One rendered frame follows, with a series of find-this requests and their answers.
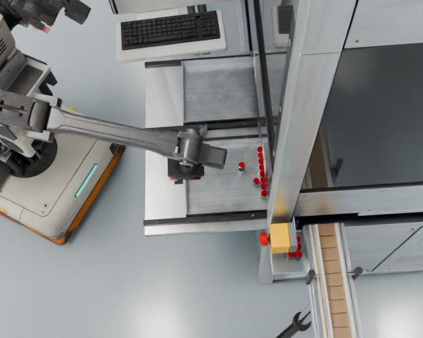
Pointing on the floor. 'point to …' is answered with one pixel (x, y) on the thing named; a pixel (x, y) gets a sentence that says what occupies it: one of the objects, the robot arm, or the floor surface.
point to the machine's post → (304, 104)
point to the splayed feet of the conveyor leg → (293, 328)
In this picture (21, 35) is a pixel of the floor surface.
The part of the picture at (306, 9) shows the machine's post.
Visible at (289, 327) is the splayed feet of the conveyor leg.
